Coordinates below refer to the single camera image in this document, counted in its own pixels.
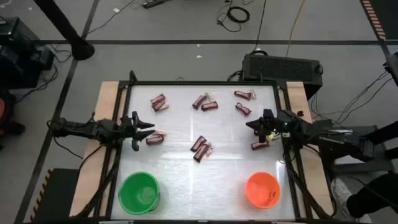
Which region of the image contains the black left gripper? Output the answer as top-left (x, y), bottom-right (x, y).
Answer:
top-left (119, 111), bottom-right (155, 152)

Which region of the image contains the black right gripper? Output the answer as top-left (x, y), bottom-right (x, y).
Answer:
top-left (245, 108), bottom-right (281, 144)

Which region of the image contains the black computer case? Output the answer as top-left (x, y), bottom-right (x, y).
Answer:
top-left (241, 53), bottom-right (324, 100)

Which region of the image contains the green plastic bucket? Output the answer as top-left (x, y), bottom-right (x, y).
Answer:
top-left (118, 171), bottom-right (161, 215)

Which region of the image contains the orange plastic bucket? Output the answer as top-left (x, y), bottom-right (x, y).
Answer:
top-left (244, 172), bottom-right (282, 209)

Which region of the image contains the black pole stand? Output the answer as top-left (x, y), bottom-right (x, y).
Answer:
top-left (32, 0), bottom-right (96, 61)

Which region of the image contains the person's shoe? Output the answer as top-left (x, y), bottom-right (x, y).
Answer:
top-left (330, 177), bottom-right (373, 223)

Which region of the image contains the black hazard striped mat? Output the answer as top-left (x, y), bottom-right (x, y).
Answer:
top-left (359, 0), bottom-right (398, 41)
top-left (30, 167), bottom-right (80, 223)

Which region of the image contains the black power strip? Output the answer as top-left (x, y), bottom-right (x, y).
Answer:
top-left (142, 0), bottom-right (171, 9)

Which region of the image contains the black diagonal beam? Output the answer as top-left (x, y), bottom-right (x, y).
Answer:
top-left (365, 121), bottom-right (398, 146)

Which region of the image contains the dark side platform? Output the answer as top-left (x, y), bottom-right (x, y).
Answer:
top-left (322, 119), bottom-right (398, 175)

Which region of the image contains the person's leg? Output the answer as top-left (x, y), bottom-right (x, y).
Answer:
top-left (346, 171), bottom-right (398, 219)

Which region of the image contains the black orange equipment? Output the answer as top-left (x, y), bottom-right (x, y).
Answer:
top-left (0, 88), bottom-right (26, 150)

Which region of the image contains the black edge stand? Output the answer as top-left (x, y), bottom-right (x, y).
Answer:
top-left (382, 52), bottom-right (398, 90)

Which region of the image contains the black floor equipment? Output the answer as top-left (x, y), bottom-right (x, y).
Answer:
top-left (0, 17), bottom-right (56, 90)

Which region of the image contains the black computer cable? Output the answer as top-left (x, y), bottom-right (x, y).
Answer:
top-left (251, 0), bottom-right (268, 54)

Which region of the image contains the yellow cable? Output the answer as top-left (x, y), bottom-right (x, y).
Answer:
top-left (285, 0), bottom-right (307, 58)

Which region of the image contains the coiled black cable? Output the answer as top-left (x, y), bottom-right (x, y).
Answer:
top-left (216, 2), bottom-right (251, 33)

